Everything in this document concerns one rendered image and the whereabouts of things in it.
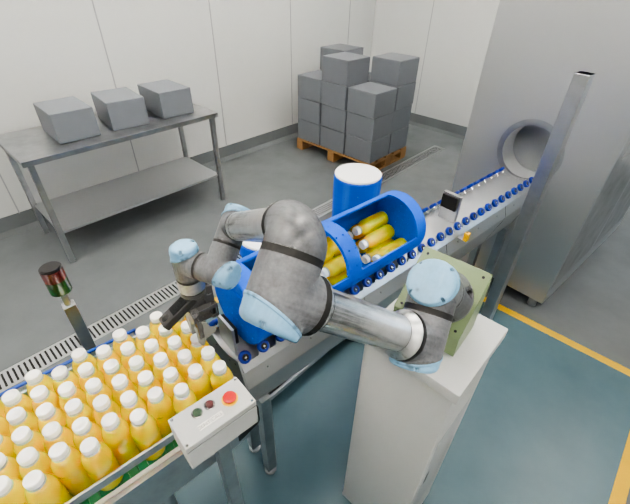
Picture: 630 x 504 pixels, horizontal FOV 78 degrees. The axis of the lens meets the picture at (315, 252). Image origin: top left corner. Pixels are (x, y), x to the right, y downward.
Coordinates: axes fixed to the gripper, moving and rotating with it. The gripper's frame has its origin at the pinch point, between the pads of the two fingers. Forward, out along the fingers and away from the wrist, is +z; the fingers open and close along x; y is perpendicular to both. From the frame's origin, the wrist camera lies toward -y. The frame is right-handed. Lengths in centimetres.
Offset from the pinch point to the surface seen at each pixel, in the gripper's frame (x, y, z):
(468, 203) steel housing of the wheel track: 5, 170, 15
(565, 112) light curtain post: -30, 158, -47
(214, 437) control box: -31.1, -11.5, 0.7
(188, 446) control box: -30.7, -17.7, -2.3
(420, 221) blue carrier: -10, 99, -8
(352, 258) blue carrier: -9, 59, -8
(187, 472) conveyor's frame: -19.9, -18.7, 28.5
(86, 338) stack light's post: 37.0, -26.2, 13.2
